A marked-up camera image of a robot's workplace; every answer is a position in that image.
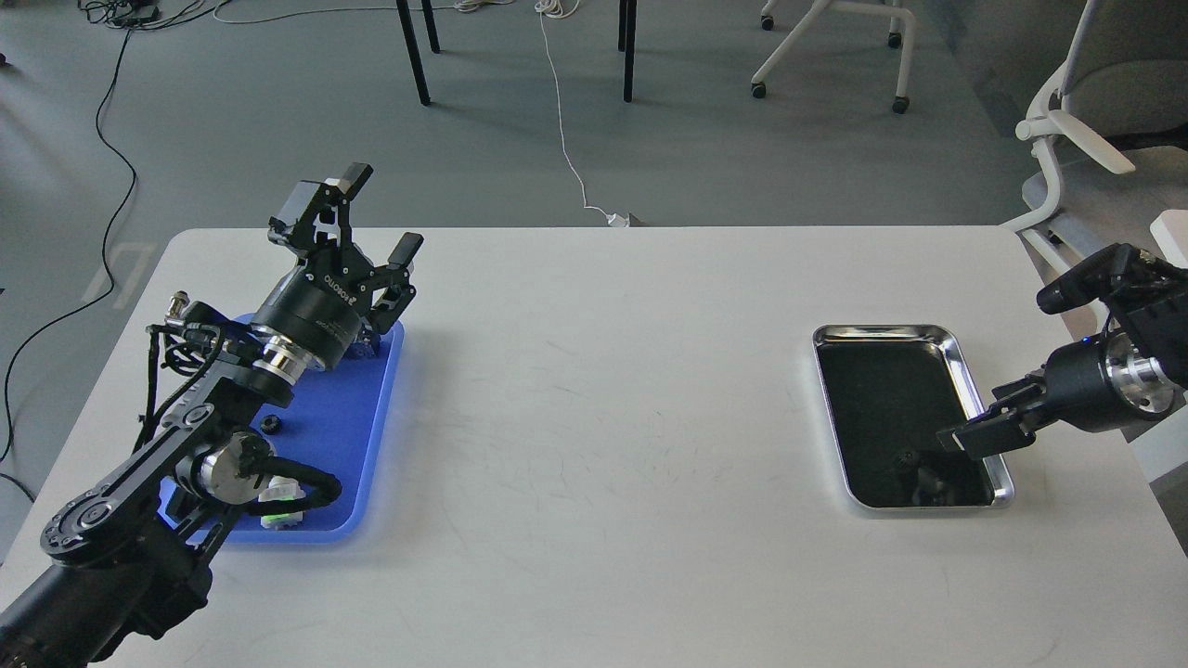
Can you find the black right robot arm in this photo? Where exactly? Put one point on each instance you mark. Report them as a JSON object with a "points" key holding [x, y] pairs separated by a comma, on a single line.
{"points": [[1128, 373]]}

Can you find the black table leg right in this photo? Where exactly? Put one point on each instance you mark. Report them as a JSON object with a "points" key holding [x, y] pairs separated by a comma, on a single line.
{"points": [[627, 35]]}

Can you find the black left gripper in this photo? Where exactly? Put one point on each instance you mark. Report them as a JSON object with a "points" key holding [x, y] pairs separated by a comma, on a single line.
{"points": [[316, 306]]}

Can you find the black table leg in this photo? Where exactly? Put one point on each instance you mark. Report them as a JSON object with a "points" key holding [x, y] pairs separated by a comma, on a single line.
{"points": [[404, 11], [627, 35]]}

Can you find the grey white office chair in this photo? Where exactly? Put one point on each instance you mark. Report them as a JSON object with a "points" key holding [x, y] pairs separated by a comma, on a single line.
{"points": [[1108, 131]]}

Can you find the shiny metal tray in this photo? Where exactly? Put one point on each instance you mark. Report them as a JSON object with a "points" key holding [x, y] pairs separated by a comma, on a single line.
{"points": [[892, 387]]}

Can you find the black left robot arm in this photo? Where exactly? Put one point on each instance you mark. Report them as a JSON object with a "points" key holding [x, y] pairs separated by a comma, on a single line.
{"points": [[133, 554]]}

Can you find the blue plastic tray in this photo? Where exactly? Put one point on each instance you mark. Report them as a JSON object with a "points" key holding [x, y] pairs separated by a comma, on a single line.
{"points": [[335, 423]]}

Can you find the green push button switch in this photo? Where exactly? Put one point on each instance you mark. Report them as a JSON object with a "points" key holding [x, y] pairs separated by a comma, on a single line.
{"points": [[366, 345]]}

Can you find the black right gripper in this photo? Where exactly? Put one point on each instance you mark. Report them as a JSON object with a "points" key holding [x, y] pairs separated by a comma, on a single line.
{"points": [[1073, 387]]}

